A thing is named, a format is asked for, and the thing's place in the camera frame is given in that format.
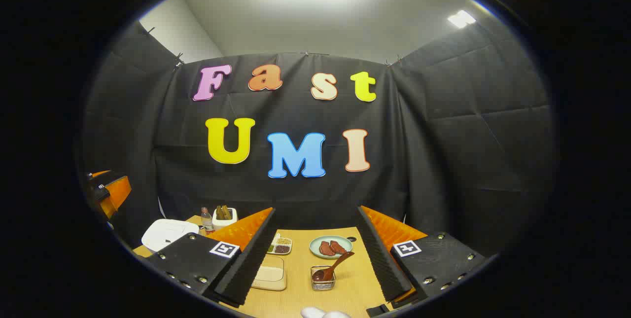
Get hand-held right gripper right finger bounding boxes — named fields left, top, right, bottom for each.
left=356, top=205, right=486, bottom=309

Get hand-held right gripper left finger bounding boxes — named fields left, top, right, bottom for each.
left=146, top=207, right=277, bottom=308

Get brown wooden spoon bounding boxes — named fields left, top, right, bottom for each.
left=312, top=251, right=355, bottom=282

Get white divided dish with rice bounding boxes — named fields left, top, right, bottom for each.
left=266, top=233, right=292, bottom=255

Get metal wire chopstick holder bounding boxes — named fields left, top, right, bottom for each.
left=311, top=265, right=337, bottom=291

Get white rice cooker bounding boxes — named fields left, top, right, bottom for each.
left=141, top=219, right=199, bottom=253

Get cream rectangular tray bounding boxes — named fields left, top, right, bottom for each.
left=250, top=255, right=287, bottom=291

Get white toaster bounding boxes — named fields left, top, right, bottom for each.
left=212, top=207, right=238, bottom=231

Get pale green plate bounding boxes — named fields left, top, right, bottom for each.
left=309, top=235, right=353, bottom=259

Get black backdrop cloth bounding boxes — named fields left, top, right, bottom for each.
left=81, top=20, right=558, bottom=259

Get small ceiling light panel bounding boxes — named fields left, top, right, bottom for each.
left=447, top=10, right=477, bottom=29

